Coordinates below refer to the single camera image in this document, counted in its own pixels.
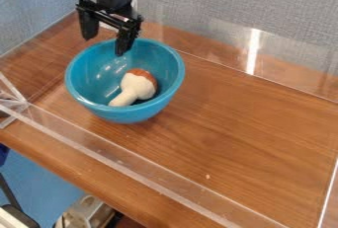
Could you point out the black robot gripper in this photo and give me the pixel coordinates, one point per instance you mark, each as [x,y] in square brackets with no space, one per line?
[117,14]

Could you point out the white toy mushroom brown cap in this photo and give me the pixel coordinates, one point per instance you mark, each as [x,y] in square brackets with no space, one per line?
[137,85]

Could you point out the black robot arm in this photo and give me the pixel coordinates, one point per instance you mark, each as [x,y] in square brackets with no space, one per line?
[115,13]

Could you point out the blue plastic bowl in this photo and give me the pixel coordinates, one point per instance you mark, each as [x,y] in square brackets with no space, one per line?
[93,74]

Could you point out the clear acrylic back barrier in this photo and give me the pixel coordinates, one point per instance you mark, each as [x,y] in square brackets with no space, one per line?
[290,62]

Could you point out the clear acrylic barrier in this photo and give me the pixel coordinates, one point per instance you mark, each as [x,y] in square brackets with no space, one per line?
[290,62]
[147,191]

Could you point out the clear acrylic front barrier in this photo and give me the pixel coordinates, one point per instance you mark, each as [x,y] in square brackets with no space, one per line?
[147,191]

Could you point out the white power strip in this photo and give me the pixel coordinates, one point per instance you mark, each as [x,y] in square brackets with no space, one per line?
[87,213]

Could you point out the clear acrylic corner bracket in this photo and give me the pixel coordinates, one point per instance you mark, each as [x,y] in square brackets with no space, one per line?
[107,27]

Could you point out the clear acrylic left bracket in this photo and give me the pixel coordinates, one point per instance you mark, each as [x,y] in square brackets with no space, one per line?
[12,102]

